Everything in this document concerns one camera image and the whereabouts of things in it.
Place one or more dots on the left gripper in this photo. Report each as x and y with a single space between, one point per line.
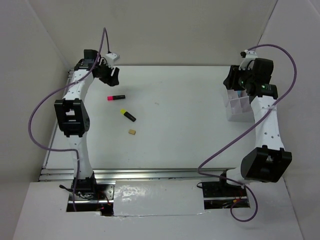
112 81

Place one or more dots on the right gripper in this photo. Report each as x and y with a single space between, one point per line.
231 81

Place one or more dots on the pink highlighter marker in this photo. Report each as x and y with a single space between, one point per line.
115 97

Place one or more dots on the yellow highlighter marker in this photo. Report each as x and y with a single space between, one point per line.
128 115

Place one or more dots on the tan eraser block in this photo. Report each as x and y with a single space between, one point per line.
132 132

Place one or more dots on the light blue highlighter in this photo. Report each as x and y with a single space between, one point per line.
239 93

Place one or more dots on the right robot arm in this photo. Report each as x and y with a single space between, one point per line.
269 160

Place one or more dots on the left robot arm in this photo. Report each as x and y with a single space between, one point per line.
73 119

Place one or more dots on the white compartment organizer box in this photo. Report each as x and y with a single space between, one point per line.
238 109

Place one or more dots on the white cover plate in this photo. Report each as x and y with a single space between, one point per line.
157 198

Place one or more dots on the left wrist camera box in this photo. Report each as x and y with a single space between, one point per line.
111 58

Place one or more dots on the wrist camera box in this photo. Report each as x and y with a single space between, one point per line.
248 57
111 58

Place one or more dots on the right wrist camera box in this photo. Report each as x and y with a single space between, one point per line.
248 57

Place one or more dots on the aluminium rail frame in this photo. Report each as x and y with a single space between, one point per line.
180 123

